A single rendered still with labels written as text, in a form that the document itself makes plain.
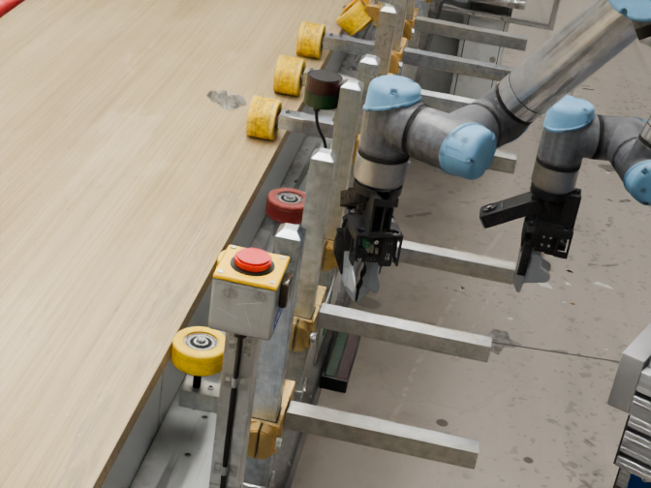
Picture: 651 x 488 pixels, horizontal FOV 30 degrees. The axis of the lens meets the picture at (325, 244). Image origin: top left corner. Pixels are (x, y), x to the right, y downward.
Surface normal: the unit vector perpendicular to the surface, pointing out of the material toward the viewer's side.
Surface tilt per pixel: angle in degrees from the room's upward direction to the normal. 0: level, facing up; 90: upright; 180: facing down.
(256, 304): 90
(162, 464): 0
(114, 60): 0
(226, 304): 90
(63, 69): 0
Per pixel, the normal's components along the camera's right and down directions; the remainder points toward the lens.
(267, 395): -0.18, 0.45
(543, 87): -0.33, 0.60
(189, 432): 0.13, -0.87
